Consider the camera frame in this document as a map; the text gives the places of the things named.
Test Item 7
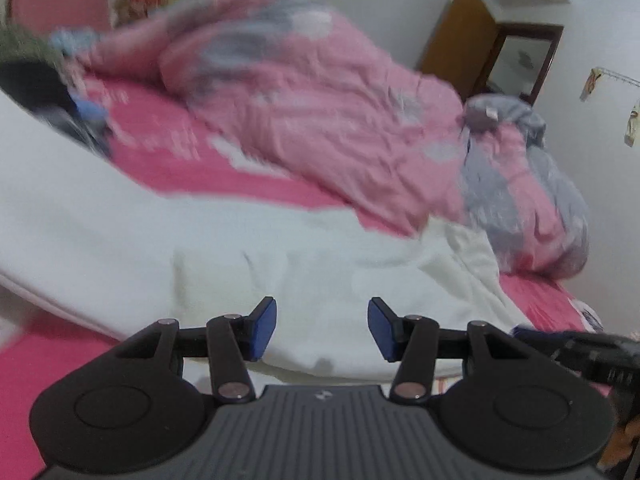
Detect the white hoodie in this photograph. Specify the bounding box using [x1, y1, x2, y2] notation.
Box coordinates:
[0, 95, 531, 378]

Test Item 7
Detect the wooden door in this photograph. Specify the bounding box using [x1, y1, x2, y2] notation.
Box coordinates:
[416, 0, 501, 101]

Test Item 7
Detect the person's right hand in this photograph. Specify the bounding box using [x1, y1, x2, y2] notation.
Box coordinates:
[601, 400, 640, 468]

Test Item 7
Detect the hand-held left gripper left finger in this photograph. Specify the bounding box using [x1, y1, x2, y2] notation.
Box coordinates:
[90, 296, 278, 405]

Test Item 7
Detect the wall hook rack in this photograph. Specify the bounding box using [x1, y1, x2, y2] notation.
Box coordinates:
[592, 66, 640, 87]

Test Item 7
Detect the light blue cloth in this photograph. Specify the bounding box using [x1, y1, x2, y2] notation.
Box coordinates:
[50, 29, 101, 57]
[75, 101, 109, 127]

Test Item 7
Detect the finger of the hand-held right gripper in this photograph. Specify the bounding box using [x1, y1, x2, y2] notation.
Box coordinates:
[512, 324, 602, 377]

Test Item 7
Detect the pink floral duvet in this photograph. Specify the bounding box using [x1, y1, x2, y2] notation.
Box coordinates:
[50, 0, 592, 279]

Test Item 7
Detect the black garment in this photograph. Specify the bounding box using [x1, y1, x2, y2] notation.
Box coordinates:
[0, 59, 76, 117]

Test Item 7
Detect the pink floral bed blanket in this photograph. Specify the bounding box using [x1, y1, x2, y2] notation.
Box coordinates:
[0, 75, 616, 480]

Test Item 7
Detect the olive patterned garment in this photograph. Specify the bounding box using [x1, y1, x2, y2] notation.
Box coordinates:
[0, 24, 63, 67]

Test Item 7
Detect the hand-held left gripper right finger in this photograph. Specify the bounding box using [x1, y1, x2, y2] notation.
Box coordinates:
[367, 297, 556, 405]

